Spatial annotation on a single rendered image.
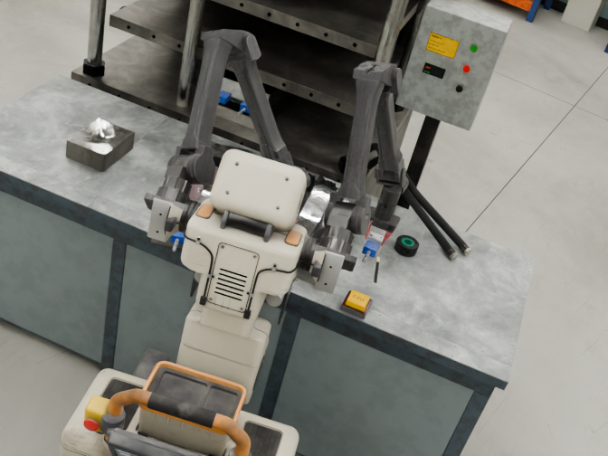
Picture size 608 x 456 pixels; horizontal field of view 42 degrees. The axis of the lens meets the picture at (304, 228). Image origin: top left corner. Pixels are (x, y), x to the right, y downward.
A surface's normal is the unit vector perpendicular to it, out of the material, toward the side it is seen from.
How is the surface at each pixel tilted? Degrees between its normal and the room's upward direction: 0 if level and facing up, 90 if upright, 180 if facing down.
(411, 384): 90
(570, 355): 0
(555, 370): 0
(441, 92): 90
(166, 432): 92
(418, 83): 90
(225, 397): 0
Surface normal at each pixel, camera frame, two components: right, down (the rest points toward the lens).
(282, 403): -0.34, 0.49
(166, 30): 0.22, -0.79
